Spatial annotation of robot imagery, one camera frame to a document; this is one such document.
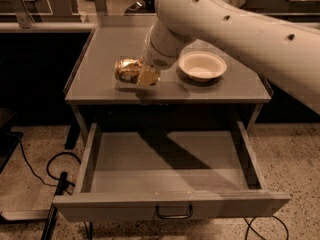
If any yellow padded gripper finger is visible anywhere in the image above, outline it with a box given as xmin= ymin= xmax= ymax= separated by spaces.
xmin=137 ymin=63 xmax=160 ymax=87

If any crushed orange can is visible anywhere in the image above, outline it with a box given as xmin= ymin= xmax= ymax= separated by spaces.
xmin=115 ymin=58 xmax=142 ymax=84

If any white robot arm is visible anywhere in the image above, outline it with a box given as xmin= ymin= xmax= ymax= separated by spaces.
xmin=142 ymin=0 xmax=320 ymax=113

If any grey cabinet counter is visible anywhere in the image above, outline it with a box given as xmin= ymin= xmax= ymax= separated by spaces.
xmin=63 ymin=13 xmax=274 ymax=144

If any grey open top drawer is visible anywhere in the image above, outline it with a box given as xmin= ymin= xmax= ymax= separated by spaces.
xmin=54 ymin=122 xmax=290 ymax=222

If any white paper bowl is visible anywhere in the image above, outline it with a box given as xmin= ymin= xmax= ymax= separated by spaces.
xmin=178 ymin=51 xmax=227 ymax=82

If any black stand leg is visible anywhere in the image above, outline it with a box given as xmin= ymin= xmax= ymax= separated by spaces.
xmin=41 ymin=172 xmax=67 ymax=240

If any dark device left edge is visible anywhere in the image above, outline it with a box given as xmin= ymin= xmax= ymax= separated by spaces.
xmin=0 ymin=107 xmax=24 ymax=174

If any black cable left floor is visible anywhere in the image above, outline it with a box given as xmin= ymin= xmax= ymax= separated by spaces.
xmin=5 ymin=131 xmax=82 ymax=188

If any black cable floor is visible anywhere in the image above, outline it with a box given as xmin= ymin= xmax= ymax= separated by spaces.
xmin=243 ymin=215 xmax=290 ymax=240
xmin=5 ymin=131 xmax=82 ymax=188

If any metal drawer handle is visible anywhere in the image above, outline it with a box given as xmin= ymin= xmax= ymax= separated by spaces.
xmin=155 ymin=204 xmax=193 ymax=220

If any white horizontal rail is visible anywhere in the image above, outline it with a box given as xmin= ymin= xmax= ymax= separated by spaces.
xmin=0 ymin=21 xmax=320 ymax=34

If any black cable right floor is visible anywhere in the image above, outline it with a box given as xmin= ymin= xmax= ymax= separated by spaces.
xmin=243 ymin=215 xmax=290 ymax=240

